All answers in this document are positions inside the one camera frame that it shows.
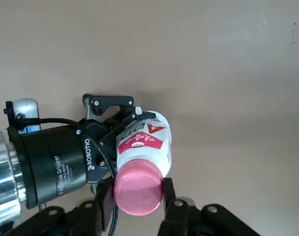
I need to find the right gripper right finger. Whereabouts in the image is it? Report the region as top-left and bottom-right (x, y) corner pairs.
(158, 177), (261, 236)

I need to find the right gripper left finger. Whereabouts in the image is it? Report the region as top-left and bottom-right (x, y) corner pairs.
(5, 178), (119, 236)

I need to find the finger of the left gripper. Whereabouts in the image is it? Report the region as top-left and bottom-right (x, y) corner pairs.
(82, 93), (156, 145)
(99, 147), (120, 177)

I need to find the pink bottle cap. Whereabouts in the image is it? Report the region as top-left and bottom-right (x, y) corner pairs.
(114, 158), (164, 217)

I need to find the white drink bottle red label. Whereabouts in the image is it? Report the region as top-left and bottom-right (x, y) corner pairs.
(116, 110), (174, 177)

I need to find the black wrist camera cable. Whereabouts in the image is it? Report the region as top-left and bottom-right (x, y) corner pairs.
(15, 117), (80, 128)

